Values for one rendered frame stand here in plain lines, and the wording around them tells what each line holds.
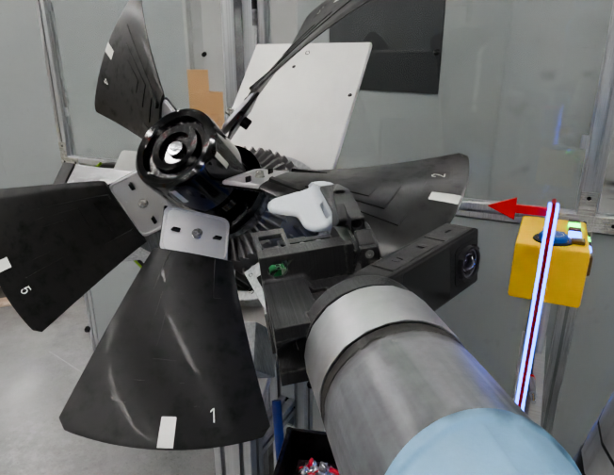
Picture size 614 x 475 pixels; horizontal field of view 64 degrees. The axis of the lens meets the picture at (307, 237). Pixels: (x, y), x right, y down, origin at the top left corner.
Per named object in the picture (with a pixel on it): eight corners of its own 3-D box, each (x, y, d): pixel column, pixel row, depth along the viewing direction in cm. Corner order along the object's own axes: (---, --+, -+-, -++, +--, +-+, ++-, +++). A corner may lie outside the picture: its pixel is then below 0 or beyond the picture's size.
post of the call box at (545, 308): (524, 341, 88) (534, 277, 83) (542, 346, 86) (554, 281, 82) (523, 350, 85) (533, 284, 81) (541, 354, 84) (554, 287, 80)
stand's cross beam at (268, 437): (281, 408, 119) (280, 394, 118) (295, 413, 118) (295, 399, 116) (237, 461, 103) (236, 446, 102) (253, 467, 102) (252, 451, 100)
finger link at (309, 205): (258, 166, 43) (274, 224, 36) (324, 156, 44) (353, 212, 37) (261, 196, 45) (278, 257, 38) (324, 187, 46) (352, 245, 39)
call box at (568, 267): (514, 269, 91) (523, 213, 87) (575, 278, 87) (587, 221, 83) (506, 304, 77) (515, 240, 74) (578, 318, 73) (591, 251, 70)
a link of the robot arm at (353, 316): (473, 305, 22) (471, 447, 25) (430, 267, 27) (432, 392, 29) (311, 336, 21) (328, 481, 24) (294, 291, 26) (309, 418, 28)
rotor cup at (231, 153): (167, 229, 75) (107, 189, 64) (200, 147, 79) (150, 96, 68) (248, 244, 69) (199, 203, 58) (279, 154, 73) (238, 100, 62)
